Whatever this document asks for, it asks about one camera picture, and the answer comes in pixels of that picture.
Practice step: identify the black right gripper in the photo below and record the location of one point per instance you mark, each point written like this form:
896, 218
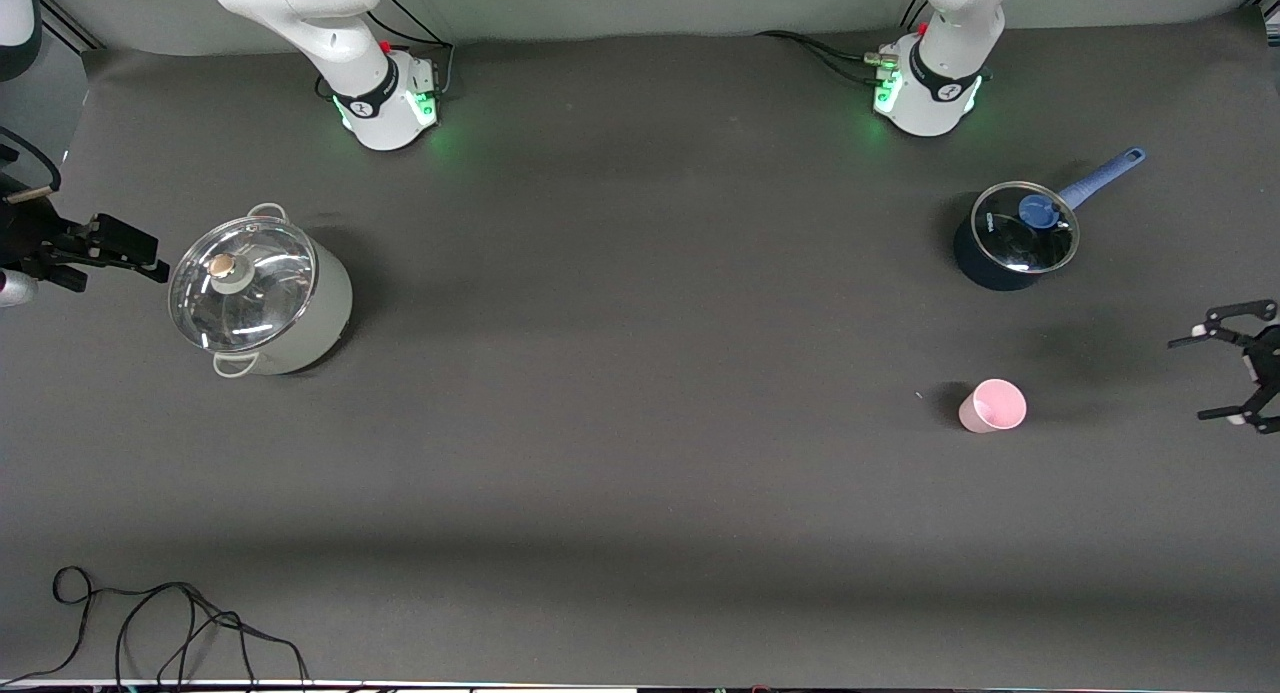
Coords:
30, 240

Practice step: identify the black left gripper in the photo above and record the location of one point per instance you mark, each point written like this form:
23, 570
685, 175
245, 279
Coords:
1269, 354

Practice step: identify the pink plastic cup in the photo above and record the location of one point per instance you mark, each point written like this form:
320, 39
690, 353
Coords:
985, 413

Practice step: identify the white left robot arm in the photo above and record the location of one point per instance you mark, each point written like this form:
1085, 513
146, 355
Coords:
940, 83

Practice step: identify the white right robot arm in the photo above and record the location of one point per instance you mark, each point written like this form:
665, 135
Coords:
300, 13

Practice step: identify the glass pot lid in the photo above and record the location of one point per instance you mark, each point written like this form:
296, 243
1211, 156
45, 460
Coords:
260, 303

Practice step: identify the white cooking pot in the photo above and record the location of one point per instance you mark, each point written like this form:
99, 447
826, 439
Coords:
325, 323

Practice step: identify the glass lid blue knob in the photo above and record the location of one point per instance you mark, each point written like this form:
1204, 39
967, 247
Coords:
1010, 243

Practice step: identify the dark blue saucepan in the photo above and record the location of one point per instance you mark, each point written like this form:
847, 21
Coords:
985, 273

